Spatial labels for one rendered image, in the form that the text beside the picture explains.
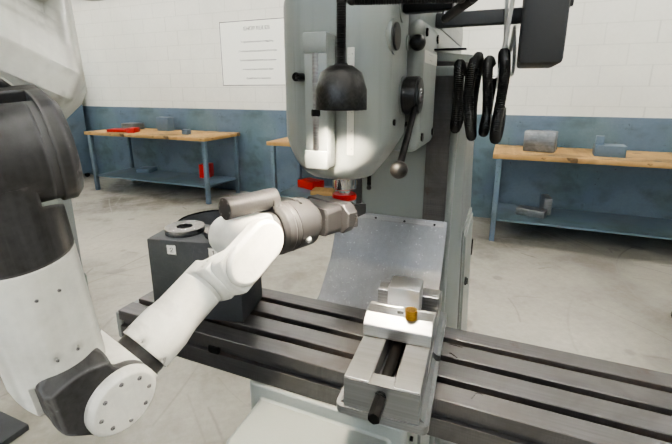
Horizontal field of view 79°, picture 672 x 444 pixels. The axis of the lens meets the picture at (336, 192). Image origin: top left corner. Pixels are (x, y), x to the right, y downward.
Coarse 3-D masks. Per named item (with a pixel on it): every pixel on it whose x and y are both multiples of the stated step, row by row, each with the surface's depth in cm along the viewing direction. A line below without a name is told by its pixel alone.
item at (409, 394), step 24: (384, 288) 84; (360, 360) 68; (384, 360) 73; (408, 360) 68; (432, 360) 75; (360, 384) 63; (384, 384) 62; (408, 384) 62; (432, 384) 70; (360, 408) 64; (384, 408) 63; (408, 408) 61
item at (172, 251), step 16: (176, 224) 96; (192, 224) 96; (160, 240) 90; (176, 240) 89; (192, 240) 89; (208, 240) 89; (160, 256) 91; (176, 256) 90; (192, 256) 89; (208, 256) 88; (160, 272) 92; (176, 272) 91; (160, 288) 93; (256, 288) 98; (224, 304) 91; (240, 304) 90; (256, 304) 98; (224, 320) 92; (240, 320) 91
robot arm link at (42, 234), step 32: (0, 128) 32; (32, 128) 33; (0, 160) 32; (32, 160) 33; (0, 192) 32; (32, 192) 34; (0, 224) 33; (32, 224) 34; (64, 224) 38; (0, 256) 33; (32, 256) 35
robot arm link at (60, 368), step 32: (64, 256) 38; (0, 288) 34; (32, 288) 36; (64, 288) 38; (0, 320) 36; (32, 320) 36; (64, 320) 39; (96, 320) 44; (0, 352) 37; (32, 352) 37; (64, 352) 39; (96, 352) 42; (32, 384) 39; (64, 384) 39; (96, 384) 42; (128, 384) 44; (64, 416) 40; (96, 416) 42; (128, 416) 45
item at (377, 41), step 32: (288, 0) 66; (320, 0) 63; (288, 32) 68; (352, 32) 63; (384, 32) 64; (288, 64) 69; (352, 64) 64; (384, 64) 65; (288, 96) 71; (384, 96) 66; (288, 128) 72; (352, 128) 66; (384, 128) 68; (352, 160) 68; (384, 160) 76
